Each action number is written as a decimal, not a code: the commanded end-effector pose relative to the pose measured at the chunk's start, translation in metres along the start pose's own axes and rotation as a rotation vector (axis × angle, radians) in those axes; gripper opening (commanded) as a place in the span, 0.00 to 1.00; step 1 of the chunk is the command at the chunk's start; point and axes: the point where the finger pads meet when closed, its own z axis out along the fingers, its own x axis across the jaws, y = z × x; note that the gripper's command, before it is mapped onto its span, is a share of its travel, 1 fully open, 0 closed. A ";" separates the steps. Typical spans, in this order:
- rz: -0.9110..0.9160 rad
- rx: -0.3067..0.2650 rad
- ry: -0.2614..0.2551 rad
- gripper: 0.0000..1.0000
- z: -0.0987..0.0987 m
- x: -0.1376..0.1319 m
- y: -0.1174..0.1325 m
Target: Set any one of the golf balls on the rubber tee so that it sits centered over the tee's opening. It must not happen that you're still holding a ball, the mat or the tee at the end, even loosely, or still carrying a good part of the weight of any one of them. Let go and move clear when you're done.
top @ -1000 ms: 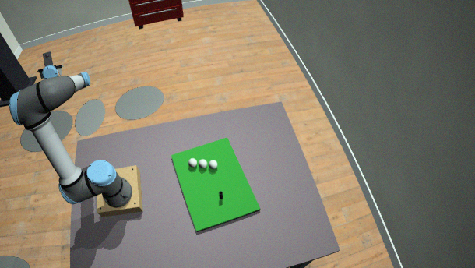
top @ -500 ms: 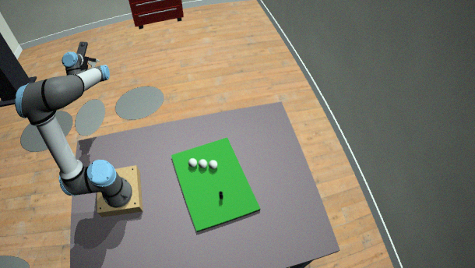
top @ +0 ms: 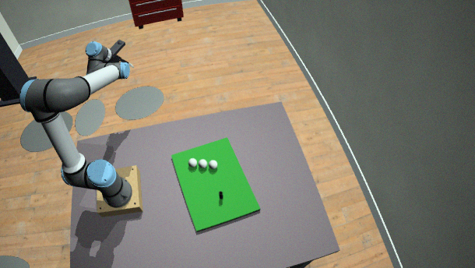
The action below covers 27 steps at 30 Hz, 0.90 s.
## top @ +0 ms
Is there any white ball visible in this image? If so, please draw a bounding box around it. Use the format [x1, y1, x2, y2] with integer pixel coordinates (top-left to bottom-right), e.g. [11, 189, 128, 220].
[199, 159, 207, 168]
[188, 158, 197, 168]
[209, 160, 217, 169]

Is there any green turf mat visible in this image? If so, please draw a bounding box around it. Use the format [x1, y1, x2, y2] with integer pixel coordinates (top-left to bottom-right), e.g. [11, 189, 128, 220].
[171, 138, 260, 232]

